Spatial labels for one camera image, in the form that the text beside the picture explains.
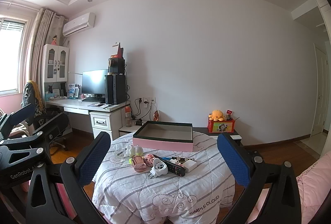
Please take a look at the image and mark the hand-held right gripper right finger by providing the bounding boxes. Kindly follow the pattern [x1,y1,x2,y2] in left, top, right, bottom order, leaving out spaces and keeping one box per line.
[217,132,302,224]

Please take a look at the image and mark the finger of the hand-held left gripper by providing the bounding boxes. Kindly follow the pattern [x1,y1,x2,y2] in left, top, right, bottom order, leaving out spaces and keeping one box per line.
[0,103,36,142]
[0,112,70,155]

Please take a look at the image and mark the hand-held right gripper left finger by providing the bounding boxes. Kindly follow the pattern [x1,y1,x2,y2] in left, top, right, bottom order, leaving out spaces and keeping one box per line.
[26,132,112,224]

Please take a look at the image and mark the white charger block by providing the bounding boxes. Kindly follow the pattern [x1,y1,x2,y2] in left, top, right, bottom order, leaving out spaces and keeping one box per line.
[182,159,197,171]

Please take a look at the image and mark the rose gold metal case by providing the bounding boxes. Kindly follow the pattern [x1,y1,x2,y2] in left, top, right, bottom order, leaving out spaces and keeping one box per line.
[131,155,146,173]

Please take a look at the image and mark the black remote control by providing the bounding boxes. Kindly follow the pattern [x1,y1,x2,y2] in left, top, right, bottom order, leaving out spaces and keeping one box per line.
[154,154,187,177]

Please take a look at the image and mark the white travel plug adapter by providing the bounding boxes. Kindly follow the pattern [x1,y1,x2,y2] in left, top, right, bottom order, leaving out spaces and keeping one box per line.
[149,158,168,180]

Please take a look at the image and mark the pink storage box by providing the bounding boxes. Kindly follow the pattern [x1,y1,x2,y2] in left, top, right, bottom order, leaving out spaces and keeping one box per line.
[133,121,194,152]

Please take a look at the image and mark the black office chair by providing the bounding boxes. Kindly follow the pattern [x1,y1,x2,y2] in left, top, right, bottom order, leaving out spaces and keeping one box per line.
[32,107,69,151]

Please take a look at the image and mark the yellow black draped clothes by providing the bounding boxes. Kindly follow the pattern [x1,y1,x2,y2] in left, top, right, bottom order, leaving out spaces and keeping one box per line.
[22,80,47,117]

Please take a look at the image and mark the white desk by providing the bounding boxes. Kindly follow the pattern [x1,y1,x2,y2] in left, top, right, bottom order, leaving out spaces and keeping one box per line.
[46,98,131,140]

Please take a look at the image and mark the red printed box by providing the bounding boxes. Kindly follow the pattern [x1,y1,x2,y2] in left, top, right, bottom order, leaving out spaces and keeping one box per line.
[207,118,235,134]

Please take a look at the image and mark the blue white box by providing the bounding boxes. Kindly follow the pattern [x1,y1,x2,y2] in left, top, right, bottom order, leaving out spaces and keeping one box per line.
[68,84,79,98]

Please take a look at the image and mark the orange octopus plush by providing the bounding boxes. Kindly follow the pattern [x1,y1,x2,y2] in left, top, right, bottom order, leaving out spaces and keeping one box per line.
[208,109,225,121]

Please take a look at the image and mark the window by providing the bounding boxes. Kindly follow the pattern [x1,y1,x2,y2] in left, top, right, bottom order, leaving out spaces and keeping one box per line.
[0,15,28,96]

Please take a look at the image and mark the black computer monitor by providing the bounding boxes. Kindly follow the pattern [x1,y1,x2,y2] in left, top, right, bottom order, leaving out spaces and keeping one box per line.
[82,69,109,99]

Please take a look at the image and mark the white glass-door cabinet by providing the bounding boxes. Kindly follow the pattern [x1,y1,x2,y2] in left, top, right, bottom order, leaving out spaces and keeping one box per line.
[43,44,70,99]

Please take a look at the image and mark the black computer tower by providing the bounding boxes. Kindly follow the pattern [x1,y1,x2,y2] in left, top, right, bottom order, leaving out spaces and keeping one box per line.
[105,74,126,105]

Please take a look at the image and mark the striped white quilt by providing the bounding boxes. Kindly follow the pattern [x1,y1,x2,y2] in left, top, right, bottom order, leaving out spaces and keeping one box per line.
[92,131,236,224]

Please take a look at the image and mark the beige curtain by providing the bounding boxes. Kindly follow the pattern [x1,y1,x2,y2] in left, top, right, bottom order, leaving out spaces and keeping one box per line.
[19,8,65,100]

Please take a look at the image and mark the pink bedding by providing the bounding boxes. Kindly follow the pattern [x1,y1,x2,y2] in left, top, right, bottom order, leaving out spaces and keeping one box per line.
[295,150,331,214]

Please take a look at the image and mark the black speaker box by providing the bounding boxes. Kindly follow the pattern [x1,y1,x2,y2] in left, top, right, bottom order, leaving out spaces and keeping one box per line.
[109,58,126,75]

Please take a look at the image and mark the red triangular box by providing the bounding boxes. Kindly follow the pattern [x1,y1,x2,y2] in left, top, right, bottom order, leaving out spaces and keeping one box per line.
[111,42,124,59]

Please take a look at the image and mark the white air conditioner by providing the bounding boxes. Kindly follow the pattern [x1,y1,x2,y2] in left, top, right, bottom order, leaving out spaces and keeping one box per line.
[62,12,96,37]

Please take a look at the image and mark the white door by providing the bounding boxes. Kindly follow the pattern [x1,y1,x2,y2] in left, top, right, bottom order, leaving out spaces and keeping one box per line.
[312,43,329,137]

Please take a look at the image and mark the white wall sockets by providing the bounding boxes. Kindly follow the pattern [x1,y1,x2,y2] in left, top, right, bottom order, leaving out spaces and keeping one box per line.
[137,97,157,105]

